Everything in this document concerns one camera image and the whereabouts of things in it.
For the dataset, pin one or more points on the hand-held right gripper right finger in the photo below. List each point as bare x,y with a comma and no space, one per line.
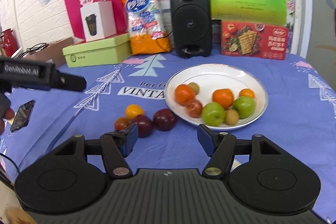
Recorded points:
206,140

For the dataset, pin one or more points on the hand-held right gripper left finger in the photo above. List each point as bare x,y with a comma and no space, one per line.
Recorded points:
130,140

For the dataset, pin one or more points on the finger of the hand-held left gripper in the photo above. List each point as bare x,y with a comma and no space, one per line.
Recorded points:
69,82

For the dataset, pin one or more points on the small dark red tomato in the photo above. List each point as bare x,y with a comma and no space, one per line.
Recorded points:
121,123

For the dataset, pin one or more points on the dark red plum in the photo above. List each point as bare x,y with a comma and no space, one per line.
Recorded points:
144,124
164,119

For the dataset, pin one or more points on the green apple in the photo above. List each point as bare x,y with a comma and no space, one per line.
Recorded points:
213,113
244,107

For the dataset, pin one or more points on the small yellow orange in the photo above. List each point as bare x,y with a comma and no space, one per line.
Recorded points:
134,111

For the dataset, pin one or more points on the small red apple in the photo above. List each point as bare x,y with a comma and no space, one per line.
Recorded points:
194,108

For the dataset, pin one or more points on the brown kiwi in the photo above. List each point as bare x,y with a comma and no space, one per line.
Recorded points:
231,117
194,86

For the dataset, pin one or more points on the medium orange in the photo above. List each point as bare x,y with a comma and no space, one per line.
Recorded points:
222,98

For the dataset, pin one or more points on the large orange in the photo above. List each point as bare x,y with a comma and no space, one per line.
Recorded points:
183,94

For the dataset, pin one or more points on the white plate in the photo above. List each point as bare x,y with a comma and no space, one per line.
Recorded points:
225,77

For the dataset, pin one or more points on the person's left hand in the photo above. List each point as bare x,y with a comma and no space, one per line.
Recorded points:
5,108

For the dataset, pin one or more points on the brown cardboard box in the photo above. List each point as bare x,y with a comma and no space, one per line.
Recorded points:
52,52

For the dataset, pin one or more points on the red jug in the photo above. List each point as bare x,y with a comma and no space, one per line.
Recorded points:
8,41

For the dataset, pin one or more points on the green shoe box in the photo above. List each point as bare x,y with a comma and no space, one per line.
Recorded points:
94,52

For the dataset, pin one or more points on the black smartphone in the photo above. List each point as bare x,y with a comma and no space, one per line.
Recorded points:
22,115

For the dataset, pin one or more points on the white cup box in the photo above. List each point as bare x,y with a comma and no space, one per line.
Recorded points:
98,19

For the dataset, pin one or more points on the blue printed tablecloth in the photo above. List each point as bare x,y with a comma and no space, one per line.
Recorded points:
288,108

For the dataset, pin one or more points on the orange paper cup pack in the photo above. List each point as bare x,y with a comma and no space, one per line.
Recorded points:
147,24

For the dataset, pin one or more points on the red cracker box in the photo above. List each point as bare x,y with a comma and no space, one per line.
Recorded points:
254,40

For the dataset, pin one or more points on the black speaker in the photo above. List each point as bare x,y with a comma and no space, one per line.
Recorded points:
190,22

